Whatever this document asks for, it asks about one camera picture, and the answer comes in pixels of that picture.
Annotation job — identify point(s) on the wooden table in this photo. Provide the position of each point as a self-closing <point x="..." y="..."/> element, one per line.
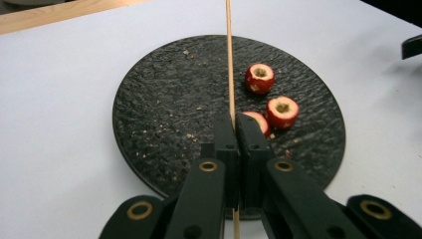
<point x="49" y="16"/>

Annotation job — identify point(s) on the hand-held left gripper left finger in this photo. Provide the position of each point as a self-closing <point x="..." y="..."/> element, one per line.
<point x="227" y="149"/>

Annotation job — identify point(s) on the thin bamboo skewer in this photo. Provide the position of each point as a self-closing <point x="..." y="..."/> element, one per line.
<point x="230" y="66"/>

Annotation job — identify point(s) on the round black textured plate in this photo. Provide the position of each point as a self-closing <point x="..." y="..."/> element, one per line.
<point x="172" y="109"/>

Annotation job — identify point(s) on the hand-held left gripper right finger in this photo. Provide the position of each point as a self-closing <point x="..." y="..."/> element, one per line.
<point x="253" y="149"/>

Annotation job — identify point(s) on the red cored hawthorn fruit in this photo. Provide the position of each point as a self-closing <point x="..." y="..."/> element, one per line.
<point x="282" y="113"/>
<point x="259" y="79"/>
<point x="262" y="122"/>

